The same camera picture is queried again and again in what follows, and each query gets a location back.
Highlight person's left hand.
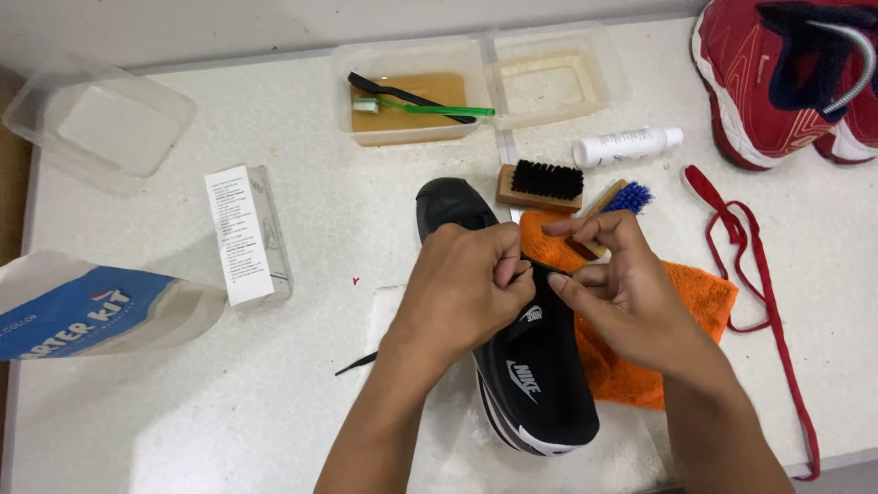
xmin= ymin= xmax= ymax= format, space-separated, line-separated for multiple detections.
xmin=383 ymin=221 xmax=537 ymax=376

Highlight person's right hand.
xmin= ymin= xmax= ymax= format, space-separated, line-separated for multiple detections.
xmin=541 ymin=209 xmax=716 ymax=377

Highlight black shoelace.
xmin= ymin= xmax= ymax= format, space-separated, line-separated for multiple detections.
xmin=334 ymin=254 xmax=574 ymax=377

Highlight orange microfibre cloth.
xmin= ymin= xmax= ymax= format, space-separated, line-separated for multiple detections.
xmin=519 ymin=210 xmax=739 ymax=411

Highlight wooden brush blue bristles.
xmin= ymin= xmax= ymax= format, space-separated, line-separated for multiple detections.
xmin=567 ymin=179 xmax=654 ymax=262

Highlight red shoelace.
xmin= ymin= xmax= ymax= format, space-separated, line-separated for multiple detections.
xmin=681 ymin=165 xmax=822 ymax=482

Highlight black sneaker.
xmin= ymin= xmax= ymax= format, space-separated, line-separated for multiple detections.
xmin=415 ymin=177 xmax=601 ymax=458

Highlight wooden brush black bristles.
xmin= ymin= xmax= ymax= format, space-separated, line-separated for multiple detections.
xmin=495 ymin=159 xmax=585 ymax=214

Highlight white plastic bottle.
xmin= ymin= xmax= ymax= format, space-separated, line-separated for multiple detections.
xmin=571 ymin=125 xmax=685 ymax=170

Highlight green toothbrush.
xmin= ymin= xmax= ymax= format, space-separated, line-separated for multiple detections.
xmin=352 ymin=97 xmax=496 ymax=119

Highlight black toothbrush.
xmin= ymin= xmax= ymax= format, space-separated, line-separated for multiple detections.
xmin=346 ymin=71 xmax=477 ymax=126

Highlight clear tub with brown liquid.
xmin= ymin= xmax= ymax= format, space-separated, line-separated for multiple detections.
xmin=331 ymin=36 xmax=496 ymax=148

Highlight white cardboard box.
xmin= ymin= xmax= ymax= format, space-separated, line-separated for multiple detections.
xmin=203 ymin=163 xmax=294 ymax=308

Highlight clear empty plastic tub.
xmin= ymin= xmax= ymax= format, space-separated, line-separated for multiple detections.
xmin=483 ymin=22 xmax=626 ymax=132

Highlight red sneaker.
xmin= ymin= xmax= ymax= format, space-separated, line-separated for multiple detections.
xmin=690 ymin=0 xmax=878 ymax=172
xmin=812 ymin=75 xmax=878 ymax=166

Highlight grey flexible tube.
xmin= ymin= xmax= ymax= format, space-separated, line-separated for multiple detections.
xmin=807 ymin=20 xmax=878 ymax=117

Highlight blue and white paper bag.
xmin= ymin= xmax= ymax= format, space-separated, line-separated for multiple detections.
xmin=0 ymin=250 xmax=229 ymax=362

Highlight clear plastic lid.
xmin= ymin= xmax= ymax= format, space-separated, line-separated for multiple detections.
xmin=2 ymin=57 xmax=198 ymax=198

